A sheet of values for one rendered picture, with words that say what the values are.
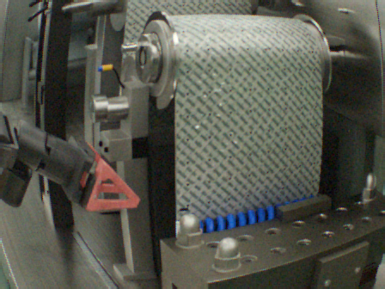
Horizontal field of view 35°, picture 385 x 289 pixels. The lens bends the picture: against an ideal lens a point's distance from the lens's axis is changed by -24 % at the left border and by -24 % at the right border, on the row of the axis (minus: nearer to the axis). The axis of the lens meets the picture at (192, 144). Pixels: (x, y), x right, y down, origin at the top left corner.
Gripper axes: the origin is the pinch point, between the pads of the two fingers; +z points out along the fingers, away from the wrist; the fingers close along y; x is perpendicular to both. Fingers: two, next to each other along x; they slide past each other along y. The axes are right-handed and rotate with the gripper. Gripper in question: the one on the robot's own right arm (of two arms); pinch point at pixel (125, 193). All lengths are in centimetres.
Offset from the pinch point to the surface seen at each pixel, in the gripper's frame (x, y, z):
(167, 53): 18.3, -1.5, -2.6
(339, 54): 32.8, -5.8, 26.2
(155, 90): 13.0, -5.7, 0.1
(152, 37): 19.7, -5.1, -4.3
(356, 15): 41.5, 0.4, 23.1
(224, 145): 10.5, -0.8, 10.1
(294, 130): 16.6, -1.0, 19.5
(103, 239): -15.4, -26.5, 10.8
